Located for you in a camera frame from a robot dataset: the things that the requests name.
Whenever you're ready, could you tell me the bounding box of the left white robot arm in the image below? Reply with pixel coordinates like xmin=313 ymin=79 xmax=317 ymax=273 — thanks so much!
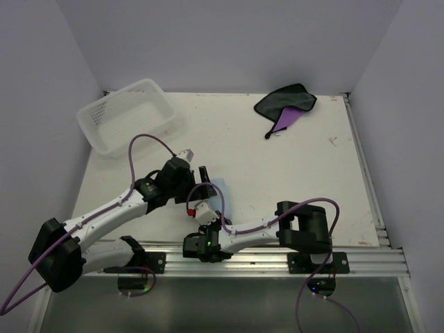
xmin=28 ymin=157 xmax=216 ymax=292

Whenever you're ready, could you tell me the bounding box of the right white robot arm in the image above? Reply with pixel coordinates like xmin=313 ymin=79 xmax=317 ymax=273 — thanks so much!
xmin=182 ymin=201 xmax=334 ymax=273

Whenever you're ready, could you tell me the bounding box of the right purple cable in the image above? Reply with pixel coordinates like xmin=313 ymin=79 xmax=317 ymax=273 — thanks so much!
xmin=185 ymin=182 xmax=361 ymax=333

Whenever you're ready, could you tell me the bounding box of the dark grey purple cloth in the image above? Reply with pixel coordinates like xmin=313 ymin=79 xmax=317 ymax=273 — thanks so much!
xmin=253 ymin=83 xmax=318 ymax=139

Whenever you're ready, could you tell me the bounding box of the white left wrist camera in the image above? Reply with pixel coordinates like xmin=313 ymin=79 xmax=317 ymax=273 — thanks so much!
xmin=176 ymin=148 xmax=194 ymax=164

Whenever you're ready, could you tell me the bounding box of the light blue towel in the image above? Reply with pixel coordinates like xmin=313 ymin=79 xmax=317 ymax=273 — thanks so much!
xmin=208 ymin=178 xmax=232 ymax=221

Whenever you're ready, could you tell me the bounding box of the aluminium mounting rail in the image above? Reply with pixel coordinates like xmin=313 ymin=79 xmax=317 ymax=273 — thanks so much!
xmin=80 ymin=241 xmax=409 ymax=278

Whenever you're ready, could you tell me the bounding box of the white perforated plastic basket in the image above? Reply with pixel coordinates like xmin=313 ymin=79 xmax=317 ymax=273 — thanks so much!
xmin=77 ymin=79 xmax=177 ymax=157

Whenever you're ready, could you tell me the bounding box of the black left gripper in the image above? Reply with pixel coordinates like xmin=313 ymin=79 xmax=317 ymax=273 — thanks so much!
xmin=169 ymin=166 xmax=215 ymax=203

